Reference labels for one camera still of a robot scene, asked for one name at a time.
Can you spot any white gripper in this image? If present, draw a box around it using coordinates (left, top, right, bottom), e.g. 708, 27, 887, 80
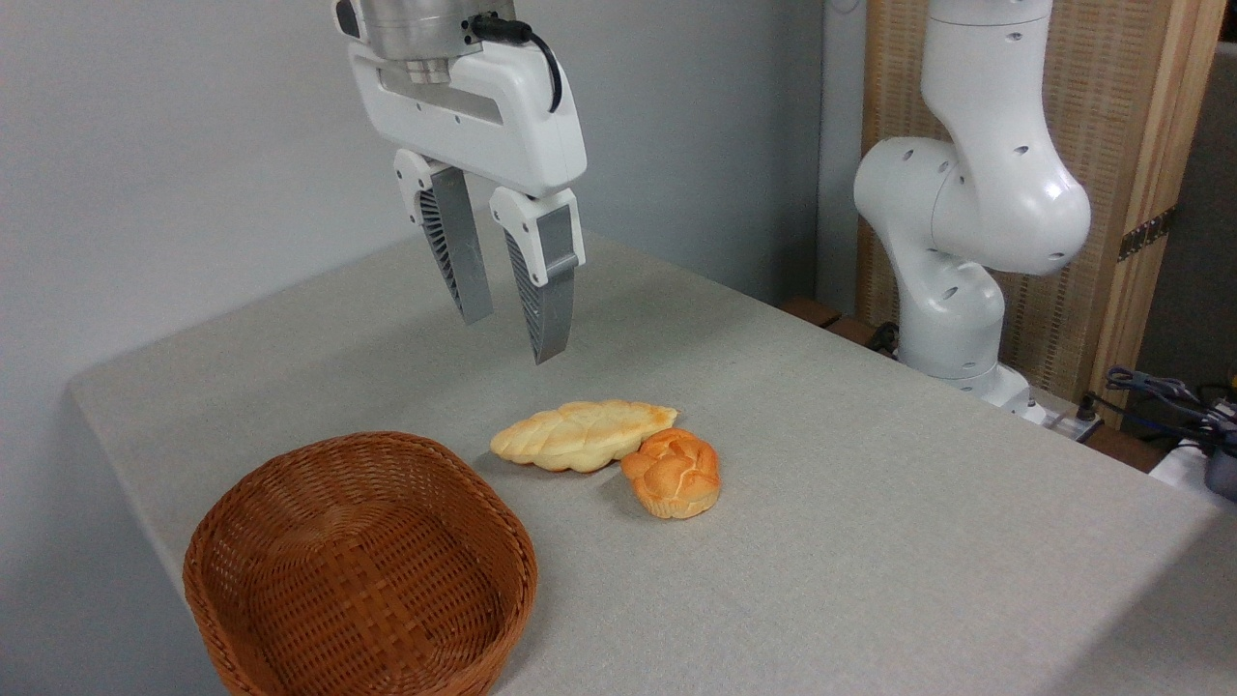
348, 43, 589, 366

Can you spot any long pale braided bread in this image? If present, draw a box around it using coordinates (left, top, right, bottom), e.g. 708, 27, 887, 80
490, 400, 679, 474

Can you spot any round orange braided bread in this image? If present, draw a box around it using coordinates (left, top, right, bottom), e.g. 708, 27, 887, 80
620, 428, 723, 521

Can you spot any brown wicker basket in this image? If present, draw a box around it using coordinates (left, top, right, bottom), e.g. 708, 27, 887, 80
183, 431, 539, 696

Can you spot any white power strip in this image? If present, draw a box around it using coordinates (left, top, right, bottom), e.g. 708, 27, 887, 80
1022, 391, 1105, 444

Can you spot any white box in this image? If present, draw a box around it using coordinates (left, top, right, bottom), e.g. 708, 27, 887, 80
1148, 437, 1237, 515

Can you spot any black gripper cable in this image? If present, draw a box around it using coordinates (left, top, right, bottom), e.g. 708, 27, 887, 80
470, 14, 564, 115

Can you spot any dark cable bundle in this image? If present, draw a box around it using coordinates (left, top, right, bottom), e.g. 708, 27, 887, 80
1105, 365, 1237, 455

